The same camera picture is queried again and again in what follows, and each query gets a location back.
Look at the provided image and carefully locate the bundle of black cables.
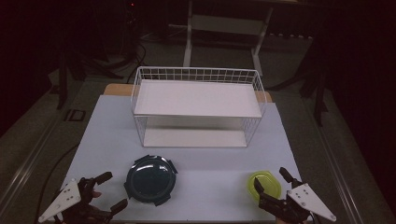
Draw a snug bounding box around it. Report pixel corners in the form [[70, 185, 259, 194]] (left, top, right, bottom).
[[120, 31, 148, 83]]

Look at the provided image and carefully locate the white metal stand frame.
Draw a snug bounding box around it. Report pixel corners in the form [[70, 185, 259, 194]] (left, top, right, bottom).
[[182, 0, 275, 77]]

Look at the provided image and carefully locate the dark blue lidded round container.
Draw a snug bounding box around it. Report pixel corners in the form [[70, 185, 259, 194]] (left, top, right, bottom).
[[123, 154, 178, 207]]

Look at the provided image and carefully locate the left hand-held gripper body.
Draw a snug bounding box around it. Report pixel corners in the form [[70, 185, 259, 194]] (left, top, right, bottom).
[[37, 176, 114, 224]]

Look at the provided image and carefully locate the metal floor rail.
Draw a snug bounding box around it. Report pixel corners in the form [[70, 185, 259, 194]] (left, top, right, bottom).
[[0, 118, 60, 213], [311, 102, 365, 224]]

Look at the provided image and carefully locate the black floor socket box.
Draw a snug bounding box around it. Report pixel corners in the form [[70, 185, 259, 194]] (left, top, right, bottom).
[[64, 108, 87, 122]]

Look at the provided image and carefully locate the pale grey table mat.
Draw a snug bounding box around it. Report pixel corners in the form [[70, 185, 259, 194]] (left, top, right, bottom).
[[48, 94, 316, 222]]

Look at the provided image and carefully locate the white wire shelf rack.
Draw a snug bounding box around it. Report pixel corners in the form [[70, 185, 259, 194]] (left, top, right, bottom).
[[130, 65, 268, 148]]

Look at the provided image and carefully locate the black tripod stand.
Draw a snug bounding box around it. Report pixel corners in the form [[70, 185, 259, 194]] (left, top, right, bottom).
[[265, 62, 330, 127], [46, 52, 125, 110]]

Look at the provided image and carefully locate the green round plastic container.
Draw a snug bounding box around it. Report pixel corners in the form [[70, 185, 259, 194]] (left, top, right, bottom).
[[247, 170, 283, 203]]

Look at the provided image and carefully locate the black floor cable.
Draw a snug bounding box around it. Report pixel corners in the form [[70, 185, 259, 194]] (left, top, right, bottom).
[[33, 142, 80, 224]]

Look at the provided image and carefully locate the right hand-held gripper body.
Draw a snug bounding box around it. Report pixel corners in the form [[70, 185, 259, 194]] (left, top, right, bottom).
[[259, 182, 337, 224]]

